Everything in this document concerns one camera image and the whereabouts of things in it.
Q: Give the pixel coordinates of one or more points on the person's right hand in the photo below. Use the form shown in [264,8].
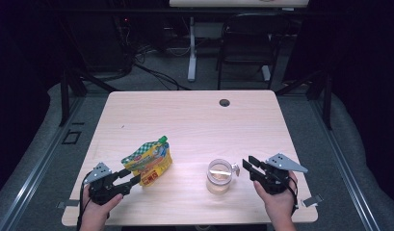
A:
[281,207]

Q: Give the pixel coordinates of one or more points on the black metal stand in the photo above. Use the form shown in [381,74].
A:
[328,96]
[65,96]

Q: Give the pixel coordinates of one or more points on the white desk leg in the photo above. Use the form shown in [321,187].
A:
[266,73]
[192,57]

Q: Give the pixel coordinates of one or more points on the dark equipment cabinet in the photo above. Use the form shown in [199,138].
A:
[98,45]

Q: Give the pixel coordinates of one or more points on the grey tape strip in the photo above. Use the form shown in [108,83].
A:
[69,203]
[311,200]

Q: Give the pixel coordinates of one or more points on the person's left hand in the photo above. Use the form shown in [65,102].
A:
[95,215]

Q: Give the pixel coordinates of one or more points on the black folding chair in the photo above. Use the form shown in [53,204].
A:
[249,41]

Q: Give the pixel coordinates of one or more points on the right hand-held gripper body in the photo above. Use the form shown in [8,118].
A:
[276,178]

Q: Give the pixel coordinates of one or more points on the yellow spout pouch green cap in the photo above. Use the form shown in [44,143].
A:
[149,162]

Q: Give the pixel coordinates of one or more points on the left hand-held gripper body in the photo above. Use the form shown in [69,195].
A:
[103,187]

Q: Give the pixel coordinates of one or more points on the light wooden background desk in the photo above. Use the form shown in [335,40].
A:
[236,3]

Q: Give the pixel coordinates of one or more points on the aluminium floor rail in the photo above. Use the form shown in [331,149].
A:
[342,166]
[40,163]

